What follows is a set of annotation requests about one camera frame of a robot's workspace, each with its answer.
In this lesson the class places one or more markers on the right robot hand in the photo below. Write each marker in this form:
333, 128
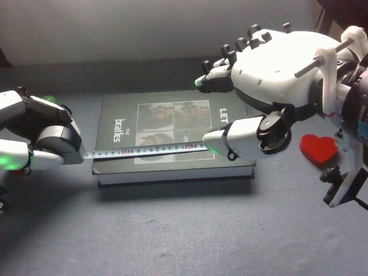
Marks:
281, 69

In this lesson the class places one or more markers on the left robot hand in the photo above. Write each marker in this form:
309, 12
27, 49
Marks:
17, 106

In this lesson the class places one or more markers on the grey white tape measure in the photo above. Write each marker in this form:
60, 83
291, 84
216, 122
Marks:
143, 150

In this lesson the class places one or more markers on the black Beatles book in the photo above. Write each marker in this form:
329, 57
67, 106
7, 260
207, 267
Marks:
120, 166

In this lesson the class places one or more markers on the green cylinder block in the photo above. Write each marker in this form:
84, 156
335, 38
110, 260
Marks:
51, 99

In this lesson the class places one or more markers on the red cylinder block letter Q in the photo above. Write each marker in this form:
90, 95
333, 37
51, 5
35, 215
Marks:
18, 172

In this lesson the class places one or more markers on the dark wooden chair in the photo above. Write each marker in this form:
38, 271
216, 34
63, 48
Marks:
339, 14

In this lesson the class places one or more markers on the red heart block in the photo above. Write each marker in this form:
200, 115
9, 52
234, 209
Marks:
317, 149

